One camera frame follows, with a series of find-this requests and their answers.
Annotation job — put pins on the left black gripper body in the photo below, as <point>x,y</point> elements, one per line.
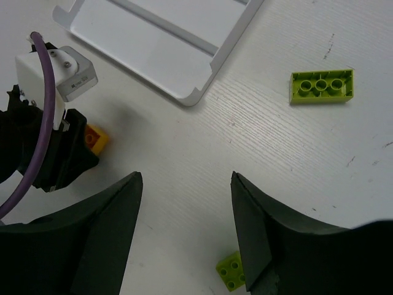
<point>67,156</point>

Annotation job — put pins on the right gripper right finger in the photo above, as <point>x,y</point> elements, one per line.
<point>286,252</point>

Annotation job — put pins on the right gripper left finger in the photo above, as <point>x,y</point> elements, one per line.
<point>81,249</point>

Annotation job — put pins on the orange yellow long lego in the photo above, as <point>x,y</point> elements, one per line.
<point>95,139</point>

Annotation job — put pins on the green long lego brick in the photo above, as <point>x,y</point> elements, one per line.
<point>321,87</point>

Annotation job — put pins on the green lego with round stud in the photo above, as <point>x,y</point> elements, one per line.
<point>231,271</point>

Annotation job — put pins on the white three-compartment tray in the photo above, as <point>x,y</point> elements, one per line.
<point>177,47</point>

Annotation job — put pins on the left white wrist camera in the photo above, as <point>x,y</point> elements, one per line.
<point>74,74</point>

